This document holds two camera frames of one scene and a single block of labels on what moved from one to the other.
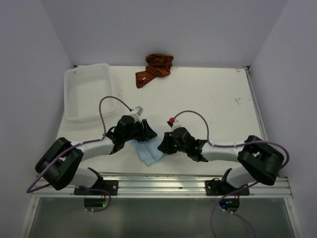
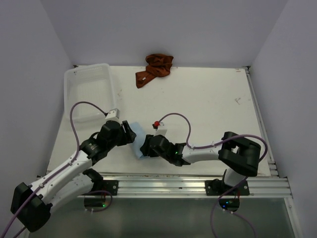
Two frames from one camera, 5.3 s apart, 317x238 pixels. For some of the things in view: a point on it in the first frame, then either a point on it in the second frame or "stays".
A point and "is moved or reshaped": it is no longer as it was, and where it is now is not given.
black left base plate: (110, 186) stays
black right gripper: (165, 146) → (146, 150)
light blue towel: (148, 150) is moved or reshaped
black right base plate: (215, 187) stays
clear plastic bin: (84, 86) stays
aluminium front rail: (171, 186) stays
